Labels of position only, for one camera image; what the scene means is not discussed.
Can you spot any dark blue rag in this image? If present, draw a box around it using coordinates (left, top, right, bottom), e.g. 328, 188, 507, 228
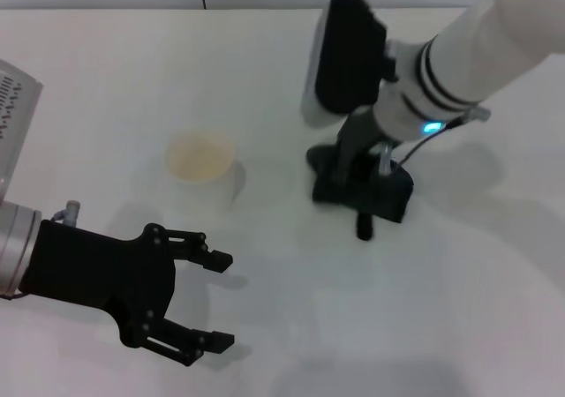
305, 144, 417, 243

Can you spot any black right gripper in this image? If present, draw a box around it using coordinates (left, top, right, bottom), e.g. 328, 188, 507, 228
332, 107, 390, 183

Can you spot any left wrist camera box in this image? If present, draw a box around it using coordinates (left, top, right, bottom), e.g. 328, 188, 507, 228
0, 58, 45, 200

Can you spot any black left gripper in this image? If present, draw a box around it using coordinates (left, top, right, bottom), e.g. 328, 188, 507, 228
19, 219, 236, 369

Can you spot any right gripper cable plug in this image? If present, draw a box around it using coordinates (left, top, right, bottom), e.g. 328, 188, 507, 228
378, 142, 393, 178

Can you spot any left gripper cable plug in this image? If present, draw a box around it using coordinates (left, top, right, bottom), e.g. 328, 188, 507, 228
51, 199, 83, 229

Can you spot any white paper cup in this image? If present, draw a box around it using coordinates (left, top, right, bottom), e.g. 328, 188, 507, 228
165, 129, 247, 213

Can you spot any gripper cable plug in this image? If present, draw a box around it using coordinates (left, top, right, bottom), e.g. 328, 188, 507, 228
51, 199, 83, 229
378, 142, 393, 178

